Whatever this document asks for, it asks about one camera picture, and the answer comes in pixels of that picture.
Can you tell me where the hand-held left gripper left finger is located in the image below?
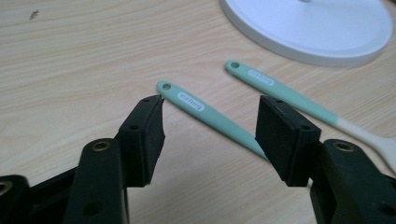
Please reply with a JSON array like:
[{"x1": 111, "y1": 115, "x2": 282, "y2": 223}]
[{"x1": 114, "y1": 94, "x2": 166, "y2": 189}]

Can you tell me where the white round stand base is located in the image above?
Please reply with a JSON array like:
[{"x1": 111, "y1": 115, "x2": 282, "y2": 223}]
[{"x1": 219, "y1": 0, "x2": 394, "y2": 67}]

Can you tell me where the green-handled spatula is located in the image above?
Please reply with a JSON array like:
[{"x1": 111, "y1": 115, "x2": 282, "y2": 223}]
[{"x1": 224, "y1": 60, "x2": 396, "y2": 175}]

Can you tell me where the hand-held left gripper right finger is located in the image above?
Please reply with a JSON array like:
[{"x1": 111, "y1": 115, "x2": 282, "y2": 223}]
[{"x1": 254, "y1": 94, "x2": 322, "y2": 188}]

